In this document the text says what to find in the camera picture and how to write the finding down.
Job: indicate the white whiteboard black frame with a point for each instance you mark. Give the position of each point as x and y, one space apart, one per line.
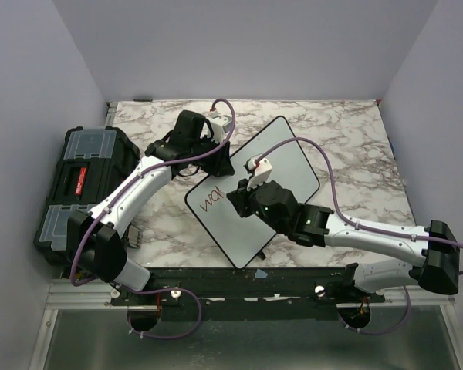
291 183

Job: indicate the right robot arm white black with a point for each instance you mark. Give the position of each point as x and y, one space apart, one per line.
423 256

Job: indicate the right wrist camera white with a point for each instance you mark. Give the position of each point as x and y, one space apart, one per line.
258 170

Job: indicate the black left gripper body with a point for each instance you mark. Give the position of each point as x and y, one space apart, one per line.
198 149

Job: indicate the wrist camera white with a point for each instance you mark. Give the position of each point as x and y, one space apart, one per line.
258 170
218 127

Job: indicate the black front mounting rail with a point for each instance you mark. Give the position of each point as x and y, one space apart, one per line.
250 294

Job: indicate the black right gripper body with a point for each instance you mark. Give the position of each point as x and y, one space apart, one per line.
248 203

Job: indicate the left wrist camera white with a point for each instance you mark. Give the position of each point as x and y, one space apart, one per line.
218 127

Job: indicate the black plastic toolbox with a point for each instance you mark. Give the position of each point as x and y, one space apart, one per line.
92 164

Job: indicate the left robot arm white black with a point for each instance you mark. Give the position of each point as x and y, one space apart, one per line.
94 237

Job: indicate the aluminium frame rail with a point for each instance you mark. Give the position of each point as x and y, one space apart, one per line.
62 296

